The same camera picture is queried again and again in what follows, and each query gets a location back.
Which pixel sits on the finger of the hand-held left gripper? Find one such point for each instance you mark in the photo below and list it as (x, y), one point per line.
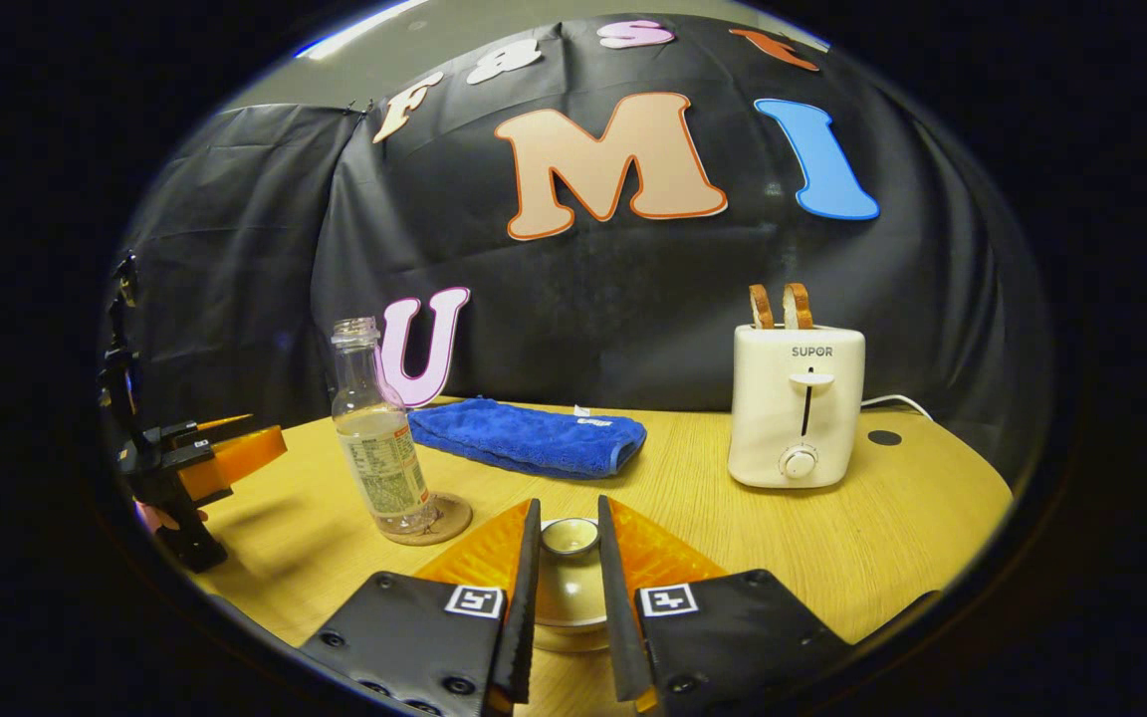
(240, 456)
(220, 426)

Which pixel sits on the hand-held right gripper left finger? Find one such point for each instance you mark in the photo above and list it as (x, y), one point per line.
(524, 617)

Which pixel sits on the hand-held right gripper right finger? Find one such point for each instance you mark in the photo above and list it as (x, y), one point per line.
(615, 617)

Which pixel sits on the yellow teacup lid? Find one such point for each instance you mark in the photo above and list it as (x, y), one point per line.
(570, 593)

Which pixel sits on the round cork coaster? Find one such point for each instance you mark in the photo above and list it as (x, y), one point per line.
(449, 523)

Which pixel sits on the clear plastic water bottle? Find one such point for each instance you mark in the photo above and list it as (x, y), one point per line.
(389, 468)

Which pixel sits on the yellow ceramic saucer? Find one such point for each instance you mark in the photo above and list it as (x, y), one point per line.
(570, 645)

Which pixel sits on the blue towel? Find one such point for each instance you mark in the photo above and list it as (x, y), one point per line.
(524, 436)

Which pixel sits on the cream white toaster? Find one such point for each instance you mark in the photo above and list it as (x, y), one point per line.
(773, 408)

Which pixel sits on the black backdrop cloth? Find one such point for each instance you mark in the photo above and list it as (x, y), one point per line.
(633, 299)

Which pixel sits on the black round table grommet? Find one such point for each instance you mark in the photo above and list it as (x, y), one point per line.
(884, 437)

